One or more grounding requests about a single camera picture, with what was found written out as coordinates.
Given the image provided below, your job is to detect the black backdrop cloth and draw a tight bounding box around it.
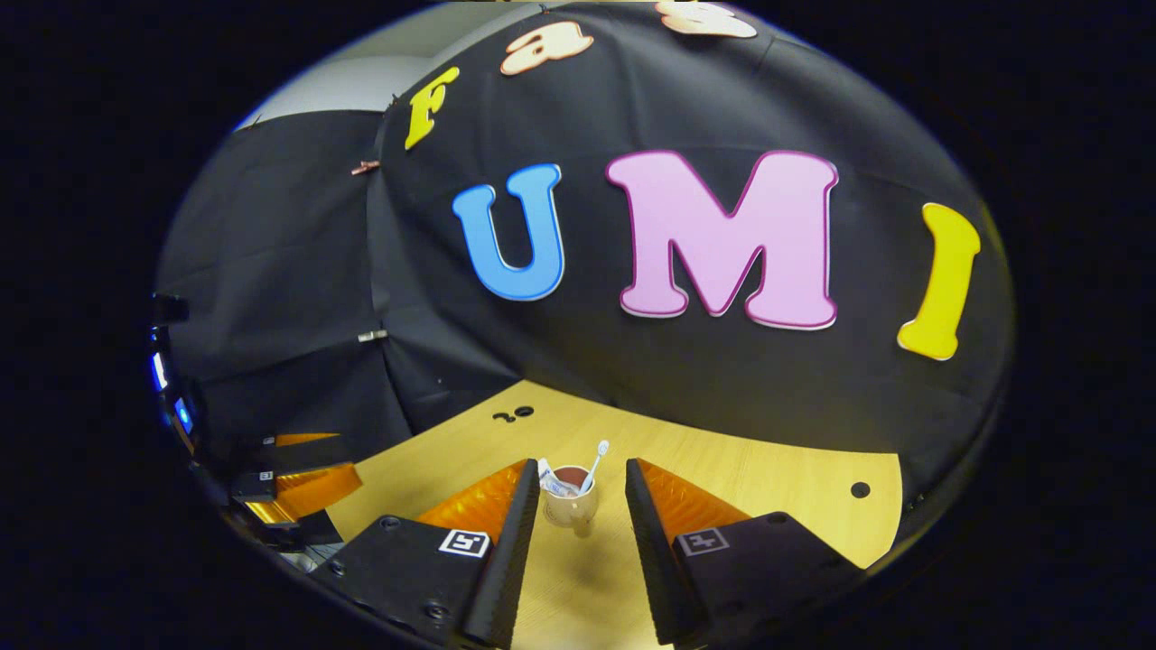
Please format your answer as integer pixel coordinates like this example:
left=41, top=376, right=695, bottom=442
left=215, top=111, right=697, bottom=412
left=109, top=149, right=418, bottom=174
left=154, top=0, right=1012, bottom=543

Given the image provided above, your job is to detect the white toothpaste tube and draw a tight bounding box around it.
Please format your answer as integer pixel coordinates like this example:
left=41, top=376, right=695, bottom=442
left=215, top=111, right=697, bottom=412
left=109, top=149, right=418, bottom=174
left=538, top=458, right=581, bottom=499

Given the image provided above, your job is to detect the beige cup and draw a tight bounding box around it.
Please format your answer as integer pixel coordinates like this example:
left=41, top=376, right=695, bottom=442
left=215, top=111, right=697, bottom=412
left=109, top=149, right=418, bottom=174
left=542, top=465, right=600, bottom=538

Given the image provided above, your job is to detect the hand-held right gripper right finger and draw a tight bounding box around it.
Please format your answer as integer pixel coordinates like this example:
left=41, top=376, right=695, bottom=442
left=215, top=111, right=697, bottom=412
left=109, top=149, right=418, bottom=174
left=625, top=458, right=864, bottom=647

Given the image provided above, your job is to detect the white toothbrush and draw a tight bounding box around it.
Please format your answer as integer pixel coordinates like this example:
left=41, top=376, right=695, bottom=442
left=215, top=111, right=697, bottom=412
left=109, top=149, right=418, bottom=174
left=578, top=440, right=611, bottom=496

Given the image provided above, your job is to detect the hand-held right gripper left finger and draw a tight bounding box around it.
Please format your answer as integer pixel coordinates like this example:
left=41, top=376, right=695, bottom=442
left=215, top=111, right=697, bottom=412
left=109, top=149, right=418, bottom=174
left=312, top=458, right=541, bottom=650

